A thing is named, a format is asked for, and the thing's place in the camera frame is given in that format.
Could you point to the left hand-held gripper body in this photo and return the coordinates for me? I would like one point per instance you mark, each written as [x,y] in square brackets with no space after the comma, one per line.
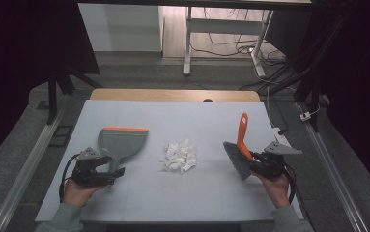
[87,167]

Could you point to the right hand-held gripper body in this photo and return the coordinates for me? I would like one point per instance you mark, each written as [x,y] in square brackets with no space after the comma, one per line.
[271,162]

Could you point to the grey dustpan with orange edge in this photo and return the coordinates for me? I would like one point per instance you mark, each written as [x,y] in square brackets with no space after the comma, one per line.
[123,141]

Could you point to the pile of white paper scraps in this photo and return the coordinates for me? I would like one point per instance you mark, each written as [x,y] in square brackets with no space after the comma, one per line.
[180,156]

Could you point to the person's right hand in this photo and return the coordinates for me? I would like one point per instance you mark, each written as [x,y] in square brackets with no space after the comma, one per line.
[276,188]

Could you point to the person's left hand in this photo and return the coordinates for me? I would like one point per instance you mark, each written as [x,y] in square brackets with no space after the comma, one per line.
[78,193]

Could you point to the white power strip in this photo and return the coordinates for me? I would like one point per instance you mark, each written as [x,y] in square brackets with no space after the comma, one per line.
[280,137]

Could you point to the small white adapter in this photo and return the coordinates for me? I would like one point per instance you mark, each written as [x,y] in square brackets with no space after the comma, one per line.
[305,116]

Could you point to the black metal stand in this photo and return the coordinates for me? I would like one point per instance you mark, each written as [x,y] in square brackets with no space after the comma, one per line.
[311,74]
[52,93]

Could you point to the wooden table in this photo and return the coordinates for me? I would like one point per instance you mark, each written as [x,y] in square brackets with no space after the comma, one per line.
[173,95]

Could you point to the black curtain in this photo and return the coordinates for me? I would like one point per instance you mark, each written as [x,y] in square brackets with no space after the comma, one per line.
[15,58]
[363,80]

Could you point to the white cabinet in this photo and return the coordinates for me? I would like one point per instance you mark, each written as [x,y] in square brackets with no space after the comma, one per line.
[121,27]

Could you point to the aluminium floor rail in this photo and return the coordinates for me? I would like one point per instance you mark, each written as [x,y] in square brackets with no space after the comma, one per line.
[330,170]
[28,167]

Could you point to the white metal desk frame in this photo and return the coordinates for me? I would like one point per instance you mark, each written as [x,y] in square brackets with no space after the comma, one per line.
[224,25]

